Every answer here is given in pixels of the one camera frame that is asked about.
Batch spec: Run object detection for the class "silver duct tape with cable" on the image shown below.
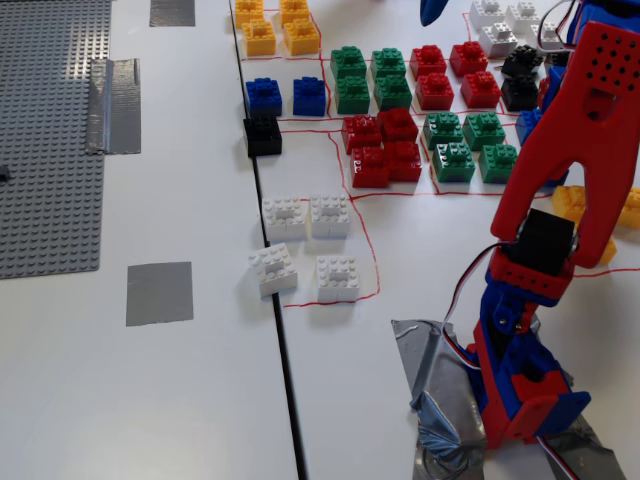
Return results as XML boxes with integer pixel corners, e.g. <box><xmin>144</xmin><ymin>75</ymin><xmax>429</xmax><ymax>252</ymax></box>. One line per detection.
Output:
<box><xmin>542</xmin><ymin>414</ymin><xmax>627</xmax><ymax>480</ymax></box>

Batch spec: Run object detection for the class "looped servo cable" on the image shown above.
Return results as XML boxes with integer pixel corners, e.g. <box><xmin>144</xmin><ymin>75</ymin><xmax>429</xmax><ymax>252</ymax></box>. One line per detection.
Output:
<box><xmin>441</xmin><ymin>242</ymin><xmax>504</xmax><ymax>371</ymax></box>

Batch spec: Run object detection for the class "blue brick block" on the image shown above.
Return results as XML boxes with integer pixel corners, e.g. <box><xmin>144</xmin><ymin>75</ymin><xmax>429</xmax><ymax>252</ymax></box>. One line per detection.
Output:
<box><xmin>515</xmin><ymin>108</ymin><xmax>544</xmax><ymax>147</ymax></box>
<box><xmin>292</xmin><ymin>75</ymin><xmax>328</xmax><ymax>118</ymax></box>
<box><xmin>244</xmin><ymin>76</ymin><xmax>284</xmax><ymax>116</ymax></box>

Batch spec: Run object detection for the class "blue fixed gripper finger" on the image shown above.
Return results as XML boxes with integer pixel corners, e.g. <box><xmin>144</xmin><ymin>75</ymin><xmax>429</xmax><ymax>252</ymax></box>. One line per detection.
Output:
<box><xmin>420</xmin><ymin>0</ymin><xmax>452</xmax><ymax>28</ymax></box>

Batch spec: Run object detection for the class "long silver duct tape strip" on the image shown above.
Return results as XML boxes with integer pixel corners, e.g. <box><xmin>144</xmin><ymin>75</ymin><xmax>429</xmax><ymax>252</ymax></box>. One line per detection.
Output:
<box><xmin>85</xmin><ymin>57</ymin><xmax>142</xmax><ymax>155</ymax></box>

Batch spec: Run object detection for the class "white brick block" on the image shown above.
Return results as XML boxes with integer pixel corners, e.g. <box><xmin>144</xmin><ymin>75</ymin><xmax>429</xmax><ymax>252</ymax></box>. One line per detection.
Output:
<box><xmin>538</xmin><ymin>22</ymin><xmax>569</xmax><ymax>51</ymax></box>
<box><xmin>478</xmin><ymin>22</ymin><xmax>519</xmax><ymax>58</ymax></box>
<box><xmin>504</xmin><ymin>0</ymin><xmax>542</xmax><ymax>34</ymax></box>
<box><xmin>315</xmin><ymin>255</ymin><xmax>360</xmax><ymax>304</ymax></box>
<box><xmin>309</xmin><ymin>193</ymin><xmax>351</xmax><ymax>239</ymax></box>
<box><xmin>262</xmin><ymin>197</ymin><xmax>307</xmax><ymax>242</ymax></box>
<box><xmin>469</xmin><ymin>0</ymin><xmax>507</xmax><ymax>30</ymax></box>
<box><xmin>248</xmin><ymin>243</ymin><xmax>299</xmax><ymax>299</ymax></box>

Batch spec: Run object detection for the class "servo cable at base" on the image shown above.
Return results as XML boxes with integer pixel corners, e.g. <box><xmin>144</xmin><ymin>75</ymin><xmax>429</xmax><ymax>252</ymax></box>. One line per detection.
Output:
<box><xmin>535</xmin><ymin>433</ymin><xmax>576</xmax><ymax>480</ymax></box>

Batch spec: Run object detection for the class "green brick block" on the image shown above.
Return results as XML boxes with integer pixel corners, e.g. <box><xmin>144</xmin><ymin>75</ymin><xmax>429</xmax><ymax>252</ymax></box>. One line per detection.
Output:
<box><xmin>373</xmin><ymin>73</ymin><xmax>414</xmax><ymax>112</ymax></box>
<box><xmin>422</xmin><ymin>111</ymin><xmax>465</xmax><ymax>151</ymax></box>
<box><xmin>478</xmin><ymin>143</ymin><xmax>520</xmax><ymax>185</ymax></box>
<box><xmin>335</xmin><ymin>74</ymin><xmax>373</xmax><ymax>115</ymax></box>
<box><xmin>330</xmin><ymin>45</ymin><xmax>369</xmax><ymax>81</ymax></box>
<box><xmin>431</xmin><ymin>142</ymin><xmax>476</xmax><ymax>184</ymax></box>
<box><xmin>370</xmin><ymin>47</ymin><xmax>407</xmax><ymax>80</ymax></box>
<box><xmin>462</xmin><ymin>112</ymin><xmax>507</xmax><ymax>152</ymax></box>

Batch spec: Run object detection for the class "black brick block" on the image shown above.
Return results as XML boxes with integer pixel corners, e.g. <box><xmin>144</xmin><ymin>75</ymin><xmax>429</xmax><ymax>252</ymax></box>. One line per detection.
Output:
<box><xmin>500</xmin><ymin>74</ymin><xmax>541</xmax><ymax>113</ymax></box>
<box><xmin>501</xmin><ymin>44</ymin><xmax>545</xmax><ymax>80</ymax></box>
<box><xmin>242</xmin><ymin>114</ymin><xmax>284</xmax><ymax>159</ymax></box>

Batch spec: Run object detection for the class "grey studded baseplate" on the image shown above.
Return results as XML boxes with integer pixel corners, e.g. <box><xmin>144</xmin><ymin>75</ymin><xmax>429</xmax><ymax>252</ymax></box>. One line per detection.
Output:
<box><xmin>0</xmin><ymin>0</ymin><xmax>113</xmax><ymax>280</ymax></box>

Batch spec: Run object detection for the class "crumpled silver duct tape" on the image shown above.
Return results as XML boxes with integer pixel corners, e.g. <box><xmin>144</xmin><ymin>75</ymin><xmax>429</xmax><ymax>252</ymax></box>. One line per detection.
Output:
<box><xmin>390</xmin><ymin>303</ymin><xmax>544</xmax><ymax>480</ymax></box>

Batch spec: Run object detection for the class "short grey duct tape piece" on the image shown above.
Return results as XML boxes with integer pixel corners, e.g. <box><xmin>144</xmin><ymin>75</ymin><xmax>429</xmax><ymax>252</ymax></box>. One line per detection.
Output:
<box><xmin>148</xmin><ymin>0</ymin><xmax>197</xmax><ymax>28</ymax></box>

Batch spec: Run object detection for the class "square grey tape marker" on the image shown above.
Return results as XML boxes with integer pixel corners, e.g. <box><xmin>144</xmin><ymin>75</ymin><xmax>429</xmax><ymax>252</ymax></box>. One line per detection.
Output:
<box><xmin>125</xmin><ymin>261</ymin><xmax>194</xmax><ymax>328</ymax></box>

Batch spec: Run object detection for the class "red and blue robot base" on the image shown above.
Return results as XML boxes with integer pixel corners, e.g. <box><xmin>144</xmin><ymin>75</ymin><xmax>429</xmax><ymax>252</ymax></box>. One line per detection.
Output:
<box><xmin>467</xmin><ymin>324</ymin><xmax>593</xmax><ymax>450</ymax></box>

